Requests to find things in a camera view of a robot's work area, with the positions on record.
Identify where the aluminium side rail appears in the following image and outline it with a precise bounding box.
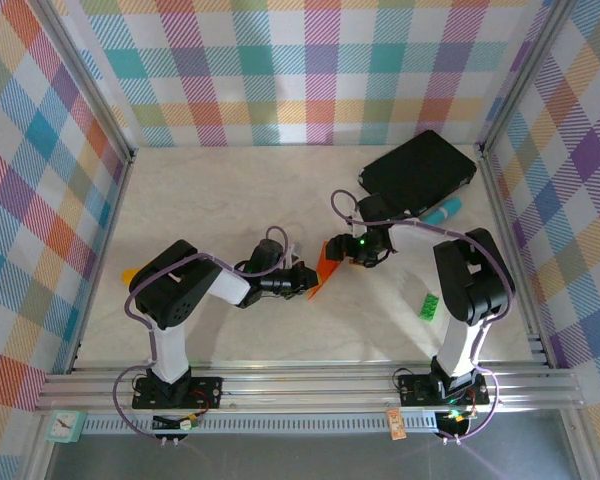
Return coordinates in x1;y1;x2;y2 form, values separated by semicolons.
474;144;556;370
68;149;137;375

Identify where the black zippered case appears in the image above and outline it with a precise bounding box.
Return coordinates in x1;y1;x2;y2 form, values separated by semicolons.
357;129;479;221

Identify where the green toy brick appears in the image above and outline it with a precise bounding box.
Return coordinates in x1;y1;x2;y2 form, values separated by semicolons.
417;293;440;321

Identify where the teal cylindrical tube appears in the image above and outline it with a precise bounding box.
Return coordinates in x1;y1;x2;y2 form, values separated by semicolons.
422;196;464;226

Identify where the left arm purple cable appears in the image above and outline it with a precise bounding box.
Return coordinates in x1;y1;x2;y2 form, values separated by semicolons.
112;225;289;441

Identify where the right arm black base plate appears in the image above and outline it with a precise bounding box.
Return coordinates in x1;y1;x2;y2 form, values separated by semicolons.
397;372;491;407

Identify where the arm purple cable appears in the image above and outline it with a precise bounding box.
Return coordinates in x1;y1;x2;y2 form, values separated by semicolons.
331;189;517;444
112;225;289;441

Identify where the small orange tag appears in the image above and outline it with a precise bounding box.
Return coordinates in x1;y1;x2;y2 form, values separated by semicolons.
385;407;406;441

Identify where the aluminium mounting rail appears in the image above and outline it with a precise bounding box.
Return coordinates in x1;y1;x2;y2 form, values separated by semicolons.
34;367;584;414

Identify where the small wired connector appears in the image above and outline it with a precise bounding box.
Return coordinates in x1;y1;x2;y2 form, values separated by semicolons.
152;410;204;432
442;407;476;425

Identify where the mint green alarm clock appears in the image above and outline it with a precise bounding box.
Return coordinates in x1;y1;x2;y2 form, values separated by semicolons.
44;409;84;445

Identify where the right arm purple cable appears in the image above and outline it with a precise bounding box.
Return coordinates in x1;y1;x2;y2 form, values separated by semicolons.
331;189;517;444

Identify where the grey slotted cable duct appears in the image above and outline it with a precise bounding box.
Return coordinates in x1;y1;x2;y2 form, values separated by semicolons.
82;412;441;435

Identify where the aluminium frame post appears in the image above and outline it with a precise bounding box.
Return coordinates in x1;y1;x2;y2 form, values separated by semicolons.
474;0;579;157
29;0;137;162

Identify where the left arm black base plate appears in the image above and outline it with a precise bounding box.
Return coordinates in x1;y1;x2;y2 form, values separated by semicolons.
131;375;225;411

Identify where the orange cloth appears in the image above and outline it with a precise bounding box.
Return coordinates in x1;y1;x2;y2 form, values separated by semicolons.
307;241;344;302

